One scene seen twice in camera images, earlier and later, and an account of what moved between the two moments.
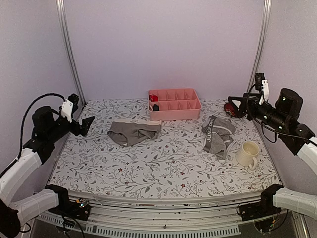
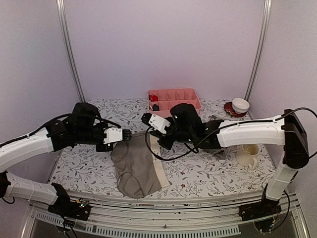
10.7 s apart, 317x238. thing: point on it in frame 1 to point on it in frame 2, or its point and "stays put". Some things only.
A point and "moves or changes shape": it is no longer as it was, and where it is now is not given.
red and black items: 153,98 stays put
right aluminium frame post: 261,44 stays put
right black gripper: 244,106 to 167,145
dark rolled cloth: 155,107 stays put
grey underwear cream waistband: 128,132 moves or changes shape
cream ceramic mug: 246,153 stays put
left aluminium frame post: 62,16 stays put
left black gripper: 84,127 to 110,147
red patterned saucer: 229,108 stays put
